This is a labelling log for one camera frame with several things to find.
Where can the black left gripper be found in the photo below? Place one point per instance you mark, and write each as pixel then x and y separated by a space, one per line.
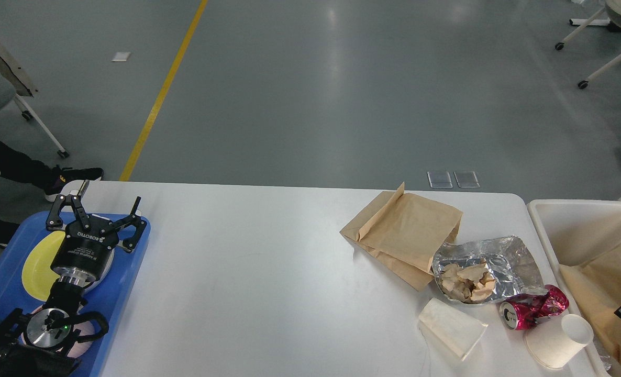
pixel 85 250

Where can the large brown paper bag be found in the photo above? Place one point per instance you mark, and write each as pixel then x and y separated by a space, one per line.
pixel 596 287

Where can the yellow plastic plate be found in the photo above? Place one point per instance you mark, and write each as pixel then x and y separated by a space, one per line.
pixel 37 275

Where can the pink ribbed mug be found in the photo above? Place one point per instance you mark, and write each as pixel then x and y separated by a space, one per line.
pixel 56 339

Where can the red object under arm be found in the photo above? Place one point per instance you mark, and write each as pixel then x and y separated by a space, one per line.
pixel 525 311

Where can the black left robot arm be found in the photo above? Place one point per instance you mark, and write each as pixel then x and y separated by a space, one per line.
pixel 17 359

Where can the clear plastic wrapper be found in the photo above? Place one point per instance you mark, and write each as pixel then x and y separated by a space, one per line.
pixel 606 361

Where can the pink plate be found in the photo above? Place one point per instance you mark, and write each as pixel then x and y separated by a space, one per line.
pixel 97 250

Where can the beige plastic bin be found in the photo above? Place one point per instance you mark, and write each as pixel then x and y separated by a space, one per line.
pixel 574 231

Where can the white paper cup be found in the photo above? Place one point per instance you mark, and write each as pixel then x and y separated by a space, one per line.
pixel 555 342

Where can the person in black clothes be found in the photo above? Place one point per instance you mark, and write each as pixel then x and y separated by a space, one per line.
pixel 19 167

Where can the blue plastic tray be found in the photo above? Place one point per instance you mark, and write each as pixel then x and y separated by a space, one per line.
pixel 109 297

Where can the foil tray with crumpled paper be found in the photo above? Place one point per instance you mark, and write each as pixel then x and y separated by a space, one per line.
pixel 486 271

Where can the white paper napkin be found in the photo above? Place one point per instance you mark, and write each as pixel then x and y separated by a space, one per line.
pixel 459 331

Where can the clear floor plate right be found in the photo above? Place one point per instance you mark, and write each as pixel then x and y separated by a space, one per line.
pixel 467 179

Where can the clear floor plate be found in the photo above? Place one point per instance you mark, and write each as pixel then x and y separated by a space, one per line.
pixel 440 179
pixel 467 179

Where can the clear floor plate left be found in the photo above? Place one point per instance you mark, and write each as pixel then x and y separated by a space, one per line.
pixel 440 179

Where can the white chair base right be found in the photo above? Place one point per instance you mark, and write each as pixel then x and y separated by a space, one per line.
pixel 597 37

